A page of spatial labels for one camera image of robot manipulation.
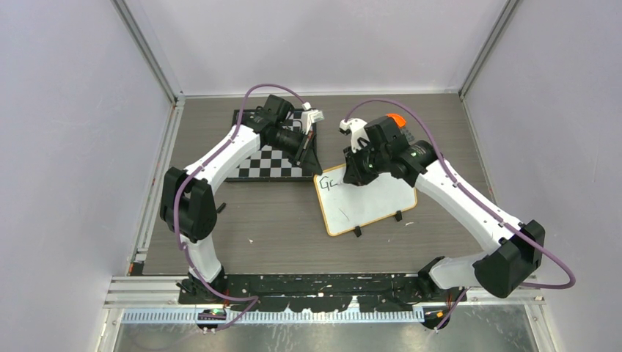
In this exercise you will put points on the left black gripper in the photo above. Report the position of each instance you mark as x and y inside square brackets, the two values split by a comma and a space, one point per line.
[311, 162]

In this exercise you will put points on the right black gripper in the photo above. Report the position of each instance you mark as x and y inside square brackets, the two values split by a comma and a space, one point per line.
[355, 174]

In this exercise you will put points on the yellow framed whiteboard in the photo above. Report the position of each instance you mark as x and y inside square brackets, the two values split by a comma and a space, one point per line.
[346, 207]

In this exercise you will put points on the black white checkerboard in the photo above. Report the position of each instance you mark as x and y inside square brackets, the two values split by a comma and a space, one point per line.
[267, 165]

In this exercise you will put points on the black marker cap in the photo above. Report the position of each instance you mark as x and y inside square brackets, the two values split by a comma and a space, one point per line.
[221, 207]

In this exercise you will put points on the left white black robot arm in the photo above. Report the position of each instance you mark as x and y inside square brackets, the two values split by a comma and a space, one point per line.
[187, 201]

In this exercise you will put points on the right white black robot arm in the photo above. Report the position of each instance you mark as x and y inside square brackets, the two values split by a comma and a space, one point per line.
[507, 257]

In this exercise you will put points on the grey lego baseplate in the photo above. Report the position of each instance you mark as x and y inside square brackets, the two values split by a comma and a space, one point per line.
[409, 136]

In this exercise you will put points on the orange curved block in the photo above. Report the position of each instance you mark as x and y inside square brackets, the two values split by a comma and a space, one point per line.
[398, 119]

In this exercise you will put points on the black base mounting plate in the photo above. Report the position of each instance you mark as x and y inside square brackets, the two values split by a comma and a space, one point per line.
[317, 292]

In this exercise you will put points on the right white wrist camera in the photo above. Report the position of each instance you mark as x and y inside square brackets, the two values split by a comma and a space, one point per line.
[355, 128]

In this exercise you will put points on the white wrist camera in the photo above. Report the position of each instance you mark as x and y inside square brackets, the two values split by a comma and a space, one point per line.
[355, 128]
[309, 117]

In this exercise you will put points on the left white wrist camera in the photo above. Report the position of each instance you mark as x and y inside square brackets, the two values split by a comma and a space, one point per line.
[309, 117]

